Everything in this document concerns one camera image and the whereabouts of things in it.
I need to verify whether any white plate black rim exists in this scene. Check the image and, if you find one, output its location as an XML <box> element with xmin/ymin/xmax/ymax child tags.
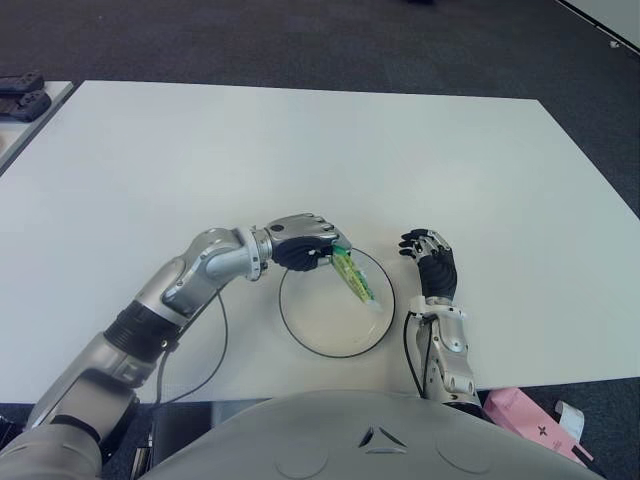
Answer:
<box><xmin>278</xmin><ymin>244</ymin><xmax>396</xmax><ymax>359</ymax></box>

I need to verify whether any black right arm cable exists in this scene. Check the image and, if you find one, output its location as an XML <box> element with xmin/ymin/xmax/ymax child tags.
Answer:
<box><xmin>403</xmin><ymin>312</ymin><xmax>436</xmax><ymax>399</ymax></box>

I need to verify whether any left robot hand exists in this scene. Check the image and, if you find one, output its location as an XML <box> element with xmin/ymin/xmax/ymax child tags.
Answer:
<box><xmin>263</xmin><ymin>213</ymin><xmax>354</xmax><ymax>274</ymax></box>

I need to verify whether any black game controller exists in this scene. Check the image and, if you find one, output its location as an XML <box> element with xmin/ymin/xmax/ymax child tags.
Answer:
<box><xmin>0</xmin><ymin>71</ymin><xmax>45</xmax><ymax>94</ymax></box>
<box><xmin>0</xmin><ymin>90</ymin><xmax>53</xmax><ymax>122</ymax></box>

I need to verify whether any pink cardboard box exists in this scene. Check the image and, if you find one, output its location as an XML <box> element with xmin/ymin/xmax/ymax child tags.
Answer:
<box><xmin>482</xmin><ymin>388</ymin><xmax>594</xmax><ymax>466</ymax></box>

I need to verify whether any white paper tag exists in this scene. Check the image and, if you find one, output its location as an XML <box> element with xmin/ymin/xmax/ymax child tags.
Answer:
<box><xmin>553</xmin><ymin>399</ymin><xmax>585</xmax><ymax>436</ymax></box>

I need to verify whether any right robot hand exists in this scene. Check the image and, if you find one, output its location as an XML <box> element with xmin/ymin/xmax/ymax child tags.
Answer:
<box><xmin>398</xmin><ymin>227</ymin><xmax>459</xmax><ymax>300</ymax></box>

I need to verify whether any green toothpaste tube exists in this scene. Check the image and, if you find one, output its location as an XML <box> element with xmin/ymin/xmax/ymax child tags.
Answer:
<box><xmin>329</xmin><ymin>240</ymin><xmax>382</xmax><ymax>310</ymax></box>

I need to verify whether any dark metal support stand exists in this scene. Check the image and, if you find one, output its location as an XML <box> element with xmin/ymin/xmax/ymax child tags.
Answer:
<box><xmin>99</xmin><ymin>399</ymin><xmax>221</xmax><ymax>480</ymax></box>

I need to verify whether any grey robot torso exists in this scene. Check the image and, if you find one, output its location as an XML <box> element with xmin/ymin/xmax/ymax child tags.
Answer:
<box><xmin>139</xmin><ymin>389</ymin><xmax>606</xmax><ymax>480</ymax></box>

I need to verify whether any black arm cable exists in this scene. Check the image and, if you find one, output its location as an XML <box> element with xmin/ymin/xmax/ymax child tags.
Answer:
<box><xmin>403</xmin><ymin>312</ymin><xmax>436</xmax><ymax>399</ymax></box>
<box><xmin>152</xmin><ymin>292</ymin><xmax>230</xmax><ymax>405</ymax></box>

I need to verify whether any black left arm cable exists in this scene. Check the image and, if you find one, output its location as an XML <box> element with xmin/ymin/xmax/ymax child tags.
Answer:
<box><xmin>152</xmin><ymin>292</ymin><xmax>230</xmax><ymax>405</ymax></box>

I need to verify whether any white desk black edge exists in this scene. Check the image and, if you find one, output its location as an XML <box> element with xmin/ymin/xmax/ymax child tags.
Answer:
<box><xmin>554</xmin><ymin>0</ymin><xmax>640</xmax><ymax>54</ymax></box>

